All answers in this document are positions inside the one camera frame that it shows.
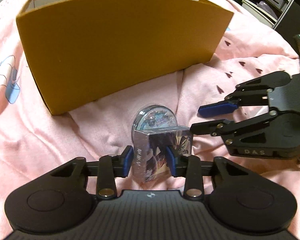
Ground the purple anime card box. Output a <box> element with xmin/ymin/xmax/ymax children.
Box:
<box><xmin>132</xmin><ymin>126</ymin><xmax>193</xmax><ymax>183</ymax></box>

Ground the clear glitter round case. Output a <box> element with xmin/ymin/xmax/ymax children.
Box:
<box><xmin>131</xmin><ymin>105</ymin><xmax>178</xmax><ymax>141</ymax></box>

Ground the pink patterned bed sheet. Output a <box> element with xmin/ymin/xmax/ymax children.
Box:
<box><xmin>0</xmin><ymin>0</ymin><xmax>300</xmax><ymax>239</ymax></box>

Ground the orange cardboard storage box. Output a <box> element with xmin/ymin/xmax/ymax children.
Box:
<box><xmin>16</xmin><ymin>0</ymin><xmax>233</xmax><ymax>115</ymax></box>

